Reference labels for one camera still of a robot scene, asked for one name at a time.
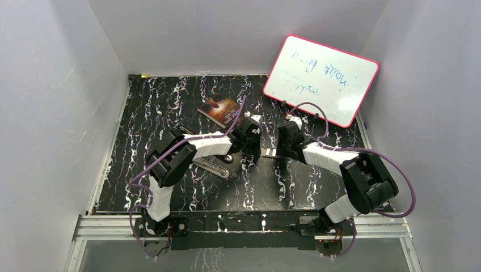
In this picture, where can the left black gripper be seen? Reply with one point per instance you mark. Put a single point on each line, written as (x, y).
(256, 150)

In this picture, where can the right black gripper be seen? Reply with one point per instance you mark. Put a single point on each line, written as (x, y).
(280, 152)

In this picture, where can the cardboard staple tray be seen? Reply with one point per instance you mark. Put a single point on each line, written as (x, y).
(269, 152)

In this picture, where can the beige stapler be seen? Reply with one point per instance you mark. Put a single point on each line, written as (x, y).
(212, 168)

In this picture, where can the black stapler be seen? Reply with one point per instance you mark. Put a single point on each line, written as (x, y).
(228, 159)

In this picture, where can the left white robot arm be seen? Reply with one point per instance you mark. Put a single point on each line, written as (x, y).
(168, 163)

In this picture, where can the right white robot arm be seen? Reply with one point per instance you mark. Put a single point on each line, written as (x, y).
(367, 181)

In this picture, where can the dark paperback book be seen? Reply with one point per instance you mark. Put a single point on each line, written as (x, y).
(220, 109)

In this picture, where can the pink framed whiteboard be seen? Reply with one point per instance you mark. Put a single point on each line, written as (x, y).
(320, 79)

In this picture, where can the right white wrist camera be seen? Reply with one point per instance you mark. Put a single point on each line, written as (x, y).
(295, 119)

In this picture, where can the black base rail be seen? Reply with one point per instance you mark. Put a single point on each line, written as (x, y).
(243, 229)

